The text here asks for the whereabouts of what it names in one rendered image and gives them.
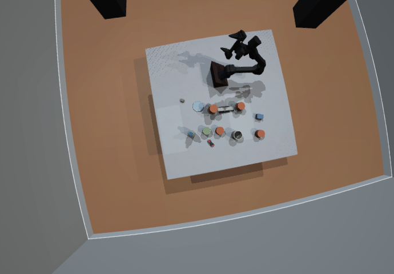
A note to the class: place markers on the brown cylinder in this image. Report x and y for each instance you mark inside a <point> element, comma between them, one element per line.
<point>259,133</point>
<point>219,130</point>
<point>212,109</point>
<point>240,106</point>

